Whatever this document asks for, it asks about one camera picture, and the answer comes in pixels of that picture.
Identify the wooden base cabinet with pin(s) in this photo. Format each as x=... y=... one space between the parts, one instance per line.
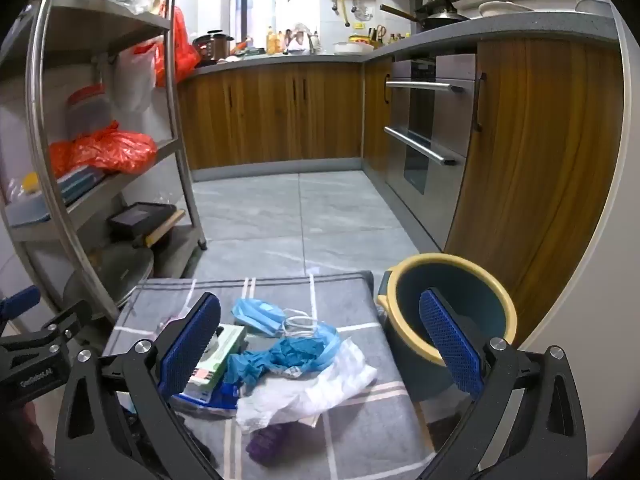
x=270 y=115
x=540 y=160

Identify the hanging white plastic bag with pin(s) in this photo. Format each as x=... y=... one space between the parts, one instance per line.
x=132 y=80

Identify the grey kitchen countertop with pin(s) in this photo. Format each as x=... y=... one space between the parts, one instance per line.
x=525 y=30

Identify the black tray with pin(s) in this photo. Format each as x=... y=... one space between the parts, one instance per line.
x=137 y=220

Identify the wooden cutting board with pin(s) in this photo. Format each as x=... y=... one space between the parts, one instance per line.
x=167 y=227

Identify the red lid plastic container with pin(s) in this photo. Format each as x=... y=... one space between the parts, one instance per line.
x=89 y=112

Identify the yellow oil bottles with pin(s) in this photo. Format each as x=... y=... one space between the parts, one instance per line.
x=274 y=42

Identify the metal shelf rack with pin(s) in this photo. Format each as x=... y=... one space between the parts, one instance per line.
x=125 y=176

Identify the white green medicine box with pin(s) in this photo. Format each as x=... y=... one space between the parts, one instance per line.
x=225 y=350

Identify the yellow rim blue bin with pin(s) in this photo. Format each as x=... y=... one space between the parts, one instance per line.
x=400 y=280

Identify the stainless steel oven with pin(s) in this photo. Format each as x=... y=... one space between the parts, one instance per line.
x=425 y=125

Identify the purple tube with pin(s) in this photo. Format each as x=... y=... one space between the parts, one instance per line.
x=270 y=442

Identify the blue wet wipe packet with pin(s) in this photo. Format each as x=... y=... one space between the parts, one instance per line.
x=215 y=402

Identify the hanging red plastic bag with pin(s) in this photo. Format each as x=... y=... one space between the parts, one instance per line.
x=172 y=55

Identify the grey checked tablecloth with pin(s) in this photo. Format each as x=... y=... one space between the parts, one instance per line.
x=350 y=440

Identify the blue face mask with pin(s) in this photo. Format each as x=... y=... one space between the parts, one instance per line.
x=257 y=315

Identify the crumpled red plastic bag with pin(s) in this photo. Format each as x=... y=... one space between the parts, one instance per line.
x=110 y=152

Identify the white bowl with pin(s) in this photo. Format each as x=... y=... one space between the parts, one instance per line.
x=353 y=47

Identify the stack of flat containers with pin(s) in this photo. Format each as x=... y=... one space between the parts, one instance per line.
x=75 y=185

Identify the black wok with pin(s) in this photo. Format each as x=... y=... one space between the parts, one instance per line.
x=440 y=19

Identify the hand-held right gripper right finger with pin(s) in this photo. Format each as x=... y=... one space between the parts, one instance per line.
x=450 y=345

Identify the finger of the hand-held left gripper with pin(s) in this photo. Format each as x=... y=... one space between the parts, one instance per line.
x=70 y=322
x=20 y=302

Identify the blue disposable glove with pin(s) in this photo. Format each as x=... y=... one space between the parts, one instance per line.
x=295 y=352

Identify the dark rice cooker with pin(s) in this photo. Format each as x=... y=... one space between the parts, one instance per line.
x=212 y=47

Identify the white plate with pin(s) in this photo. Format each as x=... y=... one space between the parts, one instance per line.
x=505 y=8

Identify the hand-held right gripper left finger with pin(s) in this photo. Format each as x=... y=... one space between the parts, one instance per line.
x=192 y=345

